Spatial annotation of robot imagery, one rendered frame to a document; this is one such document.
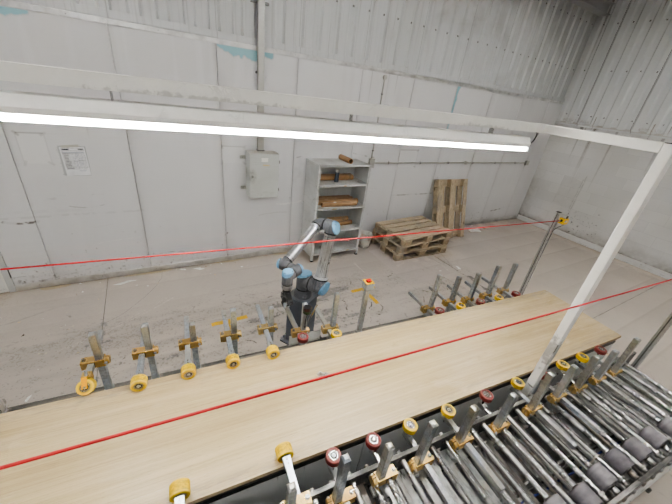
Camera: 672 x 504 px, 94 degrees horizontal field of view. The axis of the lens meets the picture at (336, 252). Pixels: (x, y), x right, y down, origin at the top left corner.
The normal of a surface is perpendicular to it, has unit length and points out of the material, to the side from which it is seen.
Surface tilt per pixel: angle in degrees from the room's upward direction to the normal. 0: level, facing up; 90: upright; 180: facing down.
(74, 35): 90
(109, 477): 0
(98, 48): 90
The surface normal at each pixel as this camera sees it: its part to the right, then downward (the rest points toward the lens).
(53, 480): 0.11, -0.88
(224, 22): 0.49, 0.45
